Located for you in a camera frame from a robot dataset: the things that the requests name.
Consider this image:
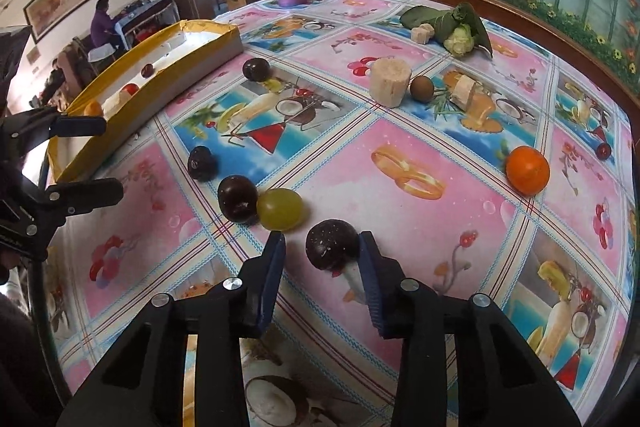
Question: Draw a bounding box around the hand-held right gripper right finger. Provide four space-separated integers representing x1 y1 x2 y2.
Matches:
357 231 583 427

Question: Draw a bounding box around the yellow cardboard box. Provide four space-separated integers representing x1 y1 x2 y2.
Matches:
47 19 244 182

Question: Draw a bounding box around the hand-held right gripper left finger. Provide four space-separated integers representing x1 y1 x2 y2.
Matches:
57 231 287 427

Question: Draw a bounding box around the green leaf bundle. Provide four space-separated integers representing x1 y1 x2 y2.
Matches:
400 2 494 59

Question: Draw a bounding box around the large dark plum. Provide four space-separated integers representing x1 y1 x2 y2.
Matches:
305 219 361 272

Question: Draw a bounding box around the brown longan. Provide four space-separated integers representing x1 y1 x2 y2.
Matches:
410 75 435 100

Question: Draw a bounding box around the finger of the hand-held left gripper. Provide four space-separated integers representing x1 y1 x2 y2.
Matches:
20 178 124 233
0 106 107 158

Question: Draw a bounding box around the orange mandarin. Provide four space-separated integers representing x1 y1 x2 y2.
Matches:
505 146 551 195

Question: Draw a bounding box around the green grape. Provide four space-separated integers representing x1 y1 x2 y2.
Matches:
256 188 307 231

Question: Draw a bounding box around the pale green vegetable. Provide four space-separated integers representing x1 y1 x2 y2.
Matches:
444 24 475 56

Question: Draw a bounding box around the dark covered table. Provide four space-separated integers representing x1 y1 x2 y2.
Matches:
112 0 181 38

